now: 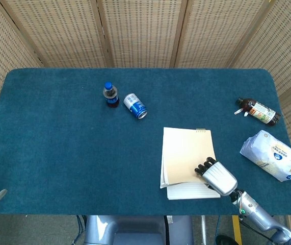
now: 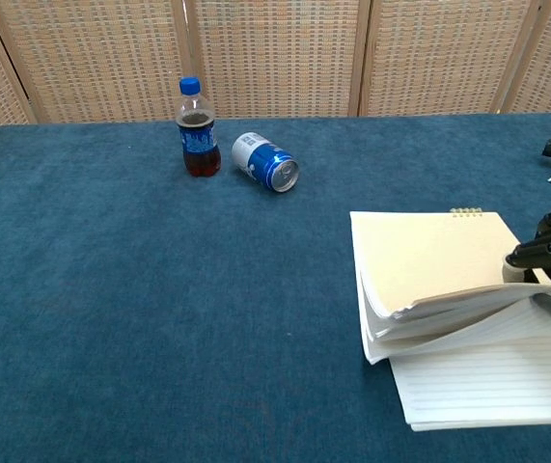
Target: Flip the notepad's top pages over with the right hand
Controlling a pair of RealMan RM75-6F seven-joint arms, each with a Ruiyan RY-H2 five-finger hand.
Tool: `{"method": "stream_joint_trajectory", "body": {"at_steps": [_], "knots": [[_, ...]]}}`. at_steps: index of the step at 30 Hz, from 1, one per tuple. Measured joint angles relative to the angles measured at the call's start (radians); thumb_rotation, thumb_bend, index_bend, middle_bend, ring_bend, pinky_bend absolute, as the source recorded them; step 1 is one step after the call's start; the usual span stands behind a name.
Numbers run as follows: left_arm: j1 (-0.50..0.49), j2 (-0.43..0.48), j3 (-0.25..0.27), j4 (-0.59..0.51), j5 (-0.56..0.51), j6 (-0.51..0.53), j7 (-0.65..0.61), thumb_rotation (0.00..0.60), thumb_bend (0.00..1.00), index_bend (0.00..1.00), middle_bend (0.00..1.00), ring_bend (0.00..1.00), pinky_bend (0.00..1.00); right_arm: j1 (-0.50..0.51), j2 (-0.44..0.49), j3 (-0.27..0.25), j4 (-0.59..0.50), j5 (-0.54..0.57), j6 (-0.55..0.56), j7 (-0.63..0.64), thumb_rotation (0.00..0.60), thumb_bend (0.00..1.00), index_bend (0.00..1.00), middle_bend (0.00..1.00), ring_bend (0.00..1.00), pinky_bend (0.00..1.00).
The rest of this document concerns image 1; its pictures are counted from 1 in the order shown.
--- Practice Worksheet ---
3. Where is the bamboo folding screen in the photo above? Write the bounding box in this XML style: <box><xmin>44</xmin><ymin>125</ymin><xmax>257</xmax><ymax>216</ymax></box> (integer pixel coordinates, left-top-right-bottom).
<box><xmin>0</xmin><ymin>0</ymin><xmax>291</xmax><ymax>233</ymax></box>

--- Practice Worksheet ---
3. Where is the white table leg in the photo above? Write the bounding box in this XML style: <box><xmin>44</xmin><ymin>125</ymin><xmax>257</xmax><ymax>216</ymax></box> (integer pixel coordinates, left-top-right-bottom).
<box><xmin>200</xmin><ymin>215</ymin><xmax>207</xmax><ymax>245</ymax></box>

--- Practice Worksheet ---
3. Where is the cream paper notepad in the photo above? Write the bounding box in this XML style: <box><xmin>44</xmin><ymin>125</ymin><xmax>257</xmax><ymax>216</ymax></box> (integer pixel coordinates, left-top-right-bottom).
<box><xmin>159</xmin><ymin>127</ymin><xmax>222</xmax><ymax>201</ymax></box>

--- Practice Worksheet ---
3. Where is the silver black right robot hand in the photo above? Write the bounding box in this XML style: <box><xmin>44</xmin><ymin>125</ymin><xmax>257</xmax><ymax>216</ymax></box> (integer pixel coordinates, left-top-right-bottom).
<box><xmin>194</xmin><ymin>157</ymin><xmax>239</xmax><ymax>197</ymax></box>

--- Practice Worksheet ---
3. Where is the blue white drink can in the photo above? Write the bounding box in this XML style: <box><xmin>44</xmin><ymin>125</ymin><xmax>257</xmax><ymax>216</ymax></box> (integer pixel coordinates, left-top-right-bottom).
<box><xmin>123</xmin><ymin>93</ymin><xmax>148</xmax><ymax>120</ymax></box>

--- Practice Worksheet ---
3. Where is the pale blue tissue pack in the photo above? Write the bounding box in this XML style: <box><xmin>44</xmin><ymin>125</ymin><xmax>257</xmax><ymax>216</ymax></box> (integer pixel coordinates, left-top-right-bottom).
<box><xmin>239</xmin><ymin>129</ymin><xmax>291</xmax><ymax>182</ymax></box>

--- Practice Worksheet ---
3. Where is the yellow floor tape strip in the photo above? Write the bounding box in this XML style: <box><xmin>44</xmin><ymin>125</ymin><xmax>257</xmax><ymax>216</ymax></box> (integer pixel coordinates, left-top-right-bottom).
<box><xmin>231</xmin><ymin>215</ymin><xmax>243</xmax><ymax>245</ymax></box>

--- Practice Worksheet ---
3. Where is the blue-capped cola bottle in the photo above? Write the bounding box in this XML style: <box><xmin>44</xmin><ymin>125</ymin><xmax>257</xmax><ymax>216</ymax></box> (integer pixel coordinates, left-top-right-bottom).
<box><xmin>102</xmin><ymin>81</ymin><xmax>120</xmax><ymax>109</ymax></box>

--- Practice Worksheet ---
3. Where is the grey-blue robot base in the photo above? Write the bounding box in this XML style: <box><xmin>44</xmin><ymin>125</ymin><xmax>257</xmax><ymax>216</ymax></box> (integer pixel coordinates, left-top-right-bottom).
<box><xmin>83</xmin><ymin>215</ymin><xmax>194</xmax><ymax>245</ymax></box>

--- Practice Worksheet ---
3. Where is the brown bottle with label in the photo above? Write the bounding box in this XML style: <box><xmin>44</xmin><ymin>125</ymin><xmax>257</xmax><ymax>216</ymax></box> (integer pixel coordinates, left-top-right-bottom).
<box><xmin>235</xmin><ymin>97</ymin><xmax>281</xmax><ymax>127</ymax></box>

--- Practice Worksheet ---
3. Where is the black round floor object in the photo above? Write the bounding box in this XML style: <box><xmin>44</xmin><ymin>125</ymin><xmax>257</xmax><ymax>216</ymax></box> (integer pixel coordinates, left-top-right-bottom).
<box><xmin>216</xmin><ymin>234</ymin><xmax>235</xmax><ymax>245</ymax></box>

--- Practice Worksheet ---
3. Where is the blue floor cable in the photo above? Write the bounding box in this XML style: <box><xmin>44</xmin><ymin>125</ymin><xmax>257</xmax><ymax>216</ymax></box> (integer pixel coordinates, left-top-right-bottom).
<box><xmin>71</xmin><ymin>215</ymin><xmax>88</xmax><ymax>245</ymax></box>

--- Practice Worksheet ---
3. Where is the blue table mat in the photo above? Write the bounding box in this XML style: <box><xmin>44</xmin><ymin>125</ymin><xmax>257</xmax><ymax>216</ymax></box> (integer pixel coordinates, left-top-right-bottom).
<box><xmin>0</xmin><ymin>67</ymin><xmax>291</xmax><ymax>216</ymax></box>

